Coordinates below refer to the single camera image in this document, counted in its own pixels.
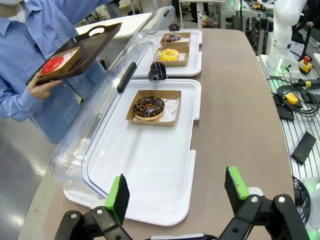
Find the clear dome lid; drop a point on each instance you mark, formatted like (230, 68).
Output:
(150, 25)
(100, 112)

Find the chocolate donut with nuts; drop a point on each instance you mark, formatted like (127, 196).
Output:
(140, 112)

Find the yellow sprinkled donut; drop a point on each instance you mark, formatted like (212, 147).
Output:
(165, 56)
(183, 64)

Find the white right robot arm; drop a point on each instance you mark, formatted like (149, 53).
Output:
(282, 30)

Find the person's right hand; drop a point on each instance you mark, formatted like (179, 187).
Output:
(41, 90)

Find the yellow emergency stop box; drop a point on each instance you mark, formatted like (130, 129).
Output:
(306, 66)

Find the white display tray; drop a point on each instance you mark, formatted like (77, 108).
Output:
(150, 175)
(195, 67)

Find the black serving tray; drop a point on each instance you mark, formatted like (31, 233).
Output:
(95, 47)

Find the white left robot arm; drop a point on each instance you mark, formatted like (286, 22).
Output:
(315, 200)

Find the white printed paper liner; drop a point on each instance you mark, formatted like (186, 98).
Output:
(68, 56)
(185, 39)
(171, 110)
(183, 57)

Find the aluminium profile robot base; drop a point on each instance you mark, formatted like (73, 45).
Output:
(295, 130)

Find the red glazed donut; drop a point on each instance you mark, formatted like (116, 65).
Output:
(52, 66)
(75, 56)

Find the yellow foot switch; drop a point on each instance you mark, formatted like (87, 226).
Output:
(292, 98)

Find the black flat block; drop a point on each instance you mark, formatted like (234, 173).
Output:
(285, 113)

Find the person's right forearm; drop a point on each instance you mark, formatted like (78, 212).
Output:
(12, 105)

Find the person in blue shirt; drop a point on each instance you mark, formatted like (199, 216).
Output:
(45, 30)

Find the black flat box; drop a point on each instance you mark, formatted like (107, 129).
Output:
(303, 148)

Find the dark donut with colourful sprinkles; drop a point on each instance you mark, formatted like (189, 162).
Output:
(172, 38)

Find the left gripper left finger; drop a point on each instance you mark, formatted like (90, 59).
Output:
(110, 220)

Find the dark sprinkled donut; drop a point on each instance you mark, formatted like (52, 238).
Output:
(175, 44)

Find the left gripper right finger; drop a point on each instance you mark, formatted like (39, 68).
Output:
(262, 220)

